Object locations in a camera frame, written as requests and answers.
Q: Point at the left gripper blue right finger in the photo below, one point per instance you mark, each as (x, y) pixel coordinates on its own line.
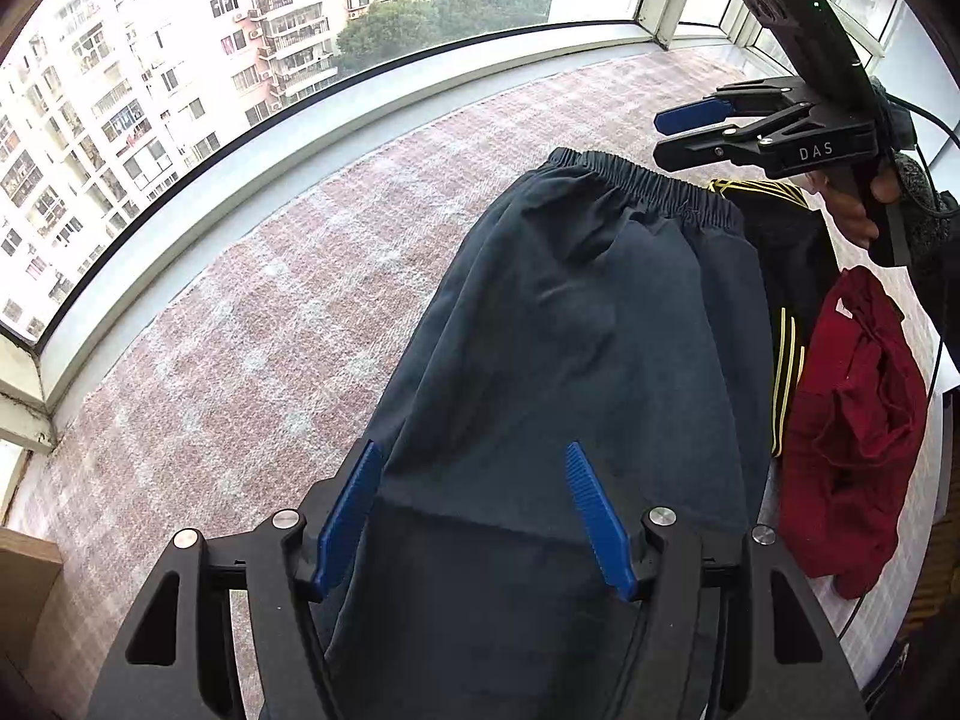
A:
(613, 525)

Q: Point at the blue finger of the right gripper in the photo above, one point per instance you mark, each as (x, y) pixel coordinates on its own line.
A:
(723, 142)
(690, 114)

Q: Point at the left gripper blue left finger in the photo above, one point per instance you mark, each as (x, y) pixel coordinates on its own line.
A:
(335, 511)

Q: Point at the dark grey trousers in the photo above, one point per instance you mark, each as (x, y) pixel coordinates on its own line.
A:
(594, 303)

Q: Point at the person's right forearm dark sleeve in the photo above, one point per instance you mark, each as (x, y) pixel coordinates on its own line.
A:
(931, 224)

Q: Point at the person's right hand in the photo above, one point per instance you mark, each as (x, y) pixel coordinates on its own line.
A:
(848, 212)

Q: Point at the black garment with yellow stripes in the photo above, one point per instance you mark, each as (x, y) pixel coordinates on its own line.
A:
(798, 267)

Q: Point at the pink plaid table cloth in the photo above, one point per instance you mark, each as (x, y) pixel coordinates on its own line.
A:
(253, 382)

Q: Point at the dark red garment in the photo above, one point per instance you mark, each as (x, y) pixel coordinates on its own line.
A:
(853, 437)

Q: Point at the large brown wooden board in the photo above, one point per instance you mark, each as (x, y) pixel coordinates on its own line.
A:
(30, 567)

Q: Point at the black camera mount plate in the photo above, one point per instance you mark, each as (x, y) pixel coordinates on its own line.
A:
(820, 51)

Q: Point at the white window frame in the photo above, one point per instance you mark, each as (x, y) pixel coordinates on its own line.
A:
(247, 181)

